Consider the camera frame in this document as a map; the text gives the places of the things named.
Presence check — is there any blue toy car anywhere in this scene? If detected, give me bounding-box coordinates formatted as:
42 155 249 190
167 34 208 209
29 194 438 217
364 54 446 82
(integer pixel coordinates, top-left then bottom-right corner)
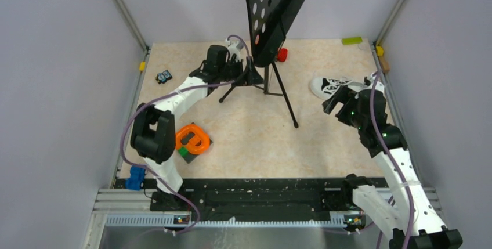
125 166 146 191

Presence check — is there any orange ring toy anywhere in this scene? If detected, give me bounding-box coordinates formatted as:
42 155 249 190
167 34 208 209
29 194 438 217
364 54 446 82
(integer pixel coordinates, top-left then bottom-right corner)
175 123 212 155

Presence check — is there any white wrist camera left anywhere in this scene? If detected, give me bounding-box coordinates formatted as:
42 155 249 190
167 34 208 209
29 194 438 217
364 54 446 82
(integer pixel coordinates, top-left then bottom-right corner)
225 39 245 61

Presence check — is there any wooden block right rail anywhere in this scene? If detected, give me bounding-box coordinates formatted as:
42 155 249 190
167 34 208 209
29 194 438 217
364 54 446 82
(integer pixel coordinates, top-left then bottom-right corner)
378 56 390 74

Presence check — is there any black music stand tripod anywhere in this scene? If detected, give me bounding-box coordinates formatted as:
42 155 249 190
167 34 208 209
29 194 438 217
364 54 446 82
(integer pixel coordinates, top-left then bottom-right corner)
219 0 305 128

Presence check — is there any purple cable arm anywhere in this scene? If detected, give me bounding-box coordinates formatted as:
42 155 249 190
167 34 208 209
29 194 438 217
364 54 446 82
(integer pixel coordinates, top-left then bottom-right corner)
368 69 417 249
120 34 252 234

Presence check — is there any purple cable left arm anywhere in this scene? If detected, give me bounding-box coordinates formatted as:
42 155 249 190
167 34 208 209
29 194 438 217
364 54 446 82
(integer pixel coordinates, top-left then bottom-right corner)
120 34 252 234

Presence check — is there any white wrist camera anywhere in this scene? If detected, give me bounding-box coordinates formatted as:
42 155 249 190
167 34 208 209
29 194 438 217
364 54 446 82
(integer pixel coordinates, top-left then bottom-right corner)
363 71 385 95
225 39 245 61

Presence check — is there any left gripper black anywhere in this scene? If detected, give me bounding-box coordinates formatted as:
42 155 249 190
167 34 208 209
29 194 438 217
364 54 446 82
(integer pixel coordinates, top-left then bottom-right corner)
217 56 264 86

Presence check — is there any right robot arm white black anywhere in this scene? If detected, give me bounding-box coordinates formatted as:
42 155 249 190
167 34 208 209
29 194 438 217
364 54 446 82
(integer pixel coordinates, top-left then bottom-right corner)
323 86 463 248

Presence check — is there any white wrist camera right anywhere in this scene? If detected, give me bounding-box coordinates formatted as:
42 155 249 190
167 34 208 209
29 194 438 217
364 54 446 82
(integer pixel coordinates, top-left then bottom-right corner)
363 71 385 95

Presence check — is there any yellow clip left rail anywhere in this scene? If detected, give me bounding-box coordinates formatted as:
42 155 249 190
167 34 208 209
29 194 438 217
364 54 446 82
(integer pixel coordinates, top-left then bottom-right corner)
139 62 146 72

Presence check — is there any white slotted cable duct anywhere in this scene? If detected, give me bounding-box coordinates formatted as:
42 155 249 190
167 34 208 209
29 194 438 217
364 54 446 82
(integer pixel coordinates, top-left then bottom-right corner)
106 212 369 228

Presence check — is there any yellow corner clip right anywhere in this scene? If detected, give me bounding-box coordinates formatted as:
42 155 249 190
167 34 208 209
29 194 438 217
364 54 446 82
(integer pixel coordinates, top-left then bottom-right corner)
375 46 385 57

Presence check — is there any red yellow button block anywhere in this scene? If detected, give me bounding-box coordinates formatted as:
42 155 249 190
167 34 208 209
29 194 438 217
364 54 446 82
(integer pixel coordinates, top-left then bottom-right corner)
276 48 288 62

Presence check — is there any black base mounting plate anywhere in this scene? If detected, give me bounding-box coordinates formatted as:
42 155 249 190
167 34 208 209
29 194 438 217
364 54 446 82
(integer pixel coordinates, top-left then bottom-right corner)
144 177 397 223

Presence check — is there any grey base plate green block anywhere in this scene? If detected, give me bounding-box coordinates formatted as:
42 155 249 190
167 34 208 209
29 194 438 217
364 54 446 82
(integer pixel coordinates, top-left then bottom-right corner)
176 132 213 164

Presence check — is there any black white sneaker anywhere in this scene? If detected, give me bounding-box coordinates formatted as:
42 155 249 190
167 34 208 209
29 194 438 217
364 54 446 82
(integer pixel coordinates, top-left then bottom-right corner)
309 77 364 100

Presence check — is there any small black blue toy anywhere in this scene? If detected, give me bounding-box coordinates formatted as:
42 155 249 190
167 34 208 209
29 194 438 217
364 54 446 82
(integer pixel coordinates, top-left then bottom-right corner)
155 70 173 84

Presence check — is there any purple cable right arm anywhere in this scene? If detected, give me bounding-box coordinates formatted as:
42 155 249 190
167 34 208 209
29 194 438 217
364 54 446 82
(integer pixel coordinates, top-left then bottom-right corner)
368 69 417 249

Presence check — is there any lime green block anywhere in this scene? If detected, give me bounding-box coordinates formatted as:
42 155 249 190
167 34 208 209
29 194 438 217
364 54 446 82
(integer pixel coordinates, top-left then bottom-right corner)
341 37 363 45

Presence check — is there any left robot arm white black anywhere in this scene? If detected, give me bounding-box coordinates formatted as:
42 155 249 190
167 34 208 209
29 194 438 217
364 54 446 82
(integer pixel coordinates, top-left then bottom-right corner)
129 40 252 210

